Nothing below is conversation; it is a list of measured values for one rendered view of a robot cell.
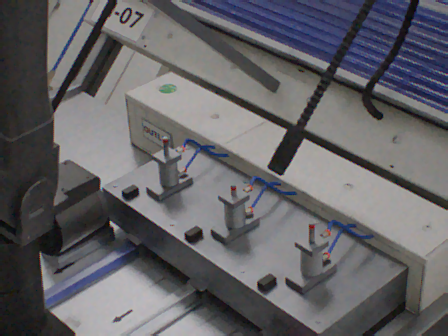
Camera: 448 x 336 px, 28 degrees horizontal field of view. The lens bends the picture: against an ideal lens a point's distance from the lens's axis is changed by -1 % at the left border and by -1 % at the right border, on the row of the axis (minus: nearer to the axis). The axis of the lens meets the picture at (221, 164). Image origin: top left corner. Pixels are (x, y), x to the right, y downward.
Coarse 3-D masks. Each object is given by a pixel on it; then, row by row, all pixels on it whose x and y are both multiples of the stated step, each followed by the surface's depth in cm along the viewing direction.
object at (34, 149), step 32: (0, 0) 58; (32, 0) 60; (0, 32) 60; (32, 32) 62; (0, 64) 61; (32, 64) 63; (0, 96) 62; (32, 96) 65; (0, 128) 64; (32, 128) 65; (0, 160) 65; (32, 160) 67; (0, 192) 66
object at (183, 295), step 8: (184, 288) 94; (192, 288) 94; (168, 296) 94; (176, 296) 93; (184, 296) 93; (192, 296) 94; (160, 304) 93; (168, 304) 92; (176, 304) 93; (144, 312) 92; (152, 312) 92; (160, 312) 92; (168, 312) 93; (136, 320) 91; (144, 320) 91; (152, 320) 91; (120, 328) 90; (128, 328) 90; (136, 328) 90; (144, 328) 91
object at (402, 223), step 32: (128, 96) 117; (160, 96) 116; (192, 96) 115; (160, 128) 114; (192, 128) 109; (224, 128) 108; (256, 128) 108; (224, 160) 106; (256, 160) 102; (320, 160) 102; (320, 192) 96; (352, 192) 96; (384, 192) 96; (384, 224) 91; (416, 224) 91; (416, 256) 87; (416, 288) 89
